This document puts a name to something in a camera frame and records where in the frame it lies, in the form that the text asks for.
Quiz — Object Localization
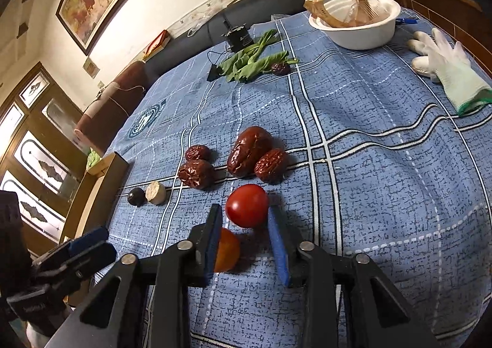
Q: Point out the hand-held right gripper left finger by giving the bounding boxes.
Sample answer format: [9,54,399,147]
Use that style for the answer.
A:
[46,204,224,348]

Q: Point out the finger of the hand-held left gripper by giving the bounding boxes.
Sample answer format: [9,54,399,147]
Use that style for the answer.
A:
[33,227,110,268]
[36,242,118,287]

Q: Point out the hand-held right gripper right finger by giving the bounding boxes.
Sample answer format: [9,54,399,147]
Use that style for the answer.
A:
[268,206,439,348]

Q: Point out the small orange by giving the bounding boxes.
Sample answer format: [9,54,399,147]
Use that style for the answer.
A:
[213,228,241,273]

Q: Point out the red tomato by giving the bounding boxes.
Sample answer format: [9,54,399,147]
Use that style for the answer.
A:
[225,184,270,229]

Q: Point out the cardboard box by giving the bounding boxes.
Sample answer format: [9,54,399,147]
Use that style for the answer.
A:
[61,152,130,306]

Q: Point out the white root piece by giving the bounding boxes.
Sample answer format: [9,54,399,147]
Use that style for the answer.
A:
[145,181,167,204]

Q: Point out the small red date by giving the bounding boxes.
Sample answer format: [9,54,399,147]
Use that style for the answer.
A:
[185,145,211,162]

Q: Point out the large red date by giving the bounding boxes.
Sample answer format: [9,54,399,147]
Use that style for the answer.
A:
[227,126,273,178]

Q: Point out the wooden glass door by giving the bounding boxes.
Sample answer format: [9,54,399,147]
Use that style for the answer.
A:
[0,61,91,256]

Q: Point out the blue plaid tablecloth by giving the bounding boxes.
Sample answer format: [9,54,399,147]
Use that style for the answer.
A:
[104,10,492,348]

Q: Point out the brown armchair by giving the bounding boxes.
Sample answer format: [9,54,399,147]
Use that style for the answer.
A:
[73,61,149,156]

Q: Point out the leafy greens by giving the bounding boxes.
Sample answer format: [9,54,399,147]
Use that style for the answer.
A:
[218,29,300,83]

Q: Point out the red flat box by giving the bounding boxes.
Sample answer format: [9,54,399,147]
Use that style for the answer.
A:
[143,30,170,61]

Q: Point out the black device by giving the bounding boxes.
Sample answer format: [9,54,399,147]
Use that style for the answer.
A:
[222,19,254,52]

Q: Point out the clear plastic bag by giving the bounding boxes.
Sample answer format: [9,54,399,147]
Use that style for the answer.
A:
[188,17,210,35]

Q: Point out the white bowl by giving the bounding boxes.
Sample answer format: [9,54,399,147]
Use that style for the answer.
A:
[308,0,401,50]

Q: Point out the dark sofa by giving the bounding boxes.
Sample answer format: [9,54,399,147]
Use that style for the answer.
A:
[144,0,314,75]

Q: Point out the white glove green cuff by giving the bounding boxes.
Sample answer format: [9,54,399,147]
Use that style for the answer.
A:
[428,28,492,117]

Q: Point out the small wall frame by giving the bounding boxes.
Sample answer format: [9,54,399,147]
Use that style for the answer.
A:
[82,58,101,77]

